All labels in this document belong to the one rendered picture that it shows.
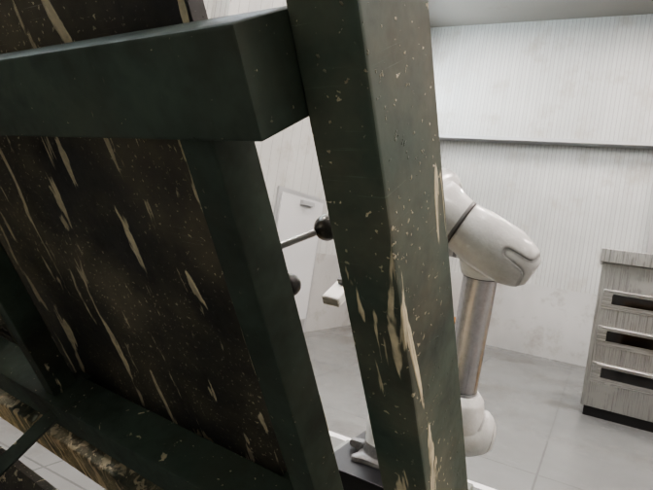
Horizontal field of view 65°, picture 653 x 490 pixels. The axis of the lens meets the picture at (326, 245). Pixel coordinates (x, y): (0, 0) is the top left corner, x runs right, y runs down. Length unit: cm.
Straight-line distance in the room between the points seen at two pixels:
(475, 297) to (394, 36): 125
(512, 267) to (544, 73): 1025
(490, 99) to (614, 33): 236
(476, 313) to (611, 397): 526
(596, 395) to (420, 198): 639
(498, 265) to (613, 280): 570
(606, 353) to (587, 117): 535
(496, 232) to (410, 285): 54
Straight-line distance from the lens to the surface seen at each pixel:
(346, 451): 185
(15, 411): 193
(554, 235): 1047
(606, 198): 1052
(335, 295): 78
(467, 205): 101
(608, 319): 669
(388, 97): 40
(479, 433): 173
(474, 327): 161
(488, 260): 99
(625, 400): 680
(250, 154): 46
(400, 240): 43
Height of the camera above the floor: 151
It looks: level
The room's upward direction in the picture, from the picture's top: 9 degrees clockwise
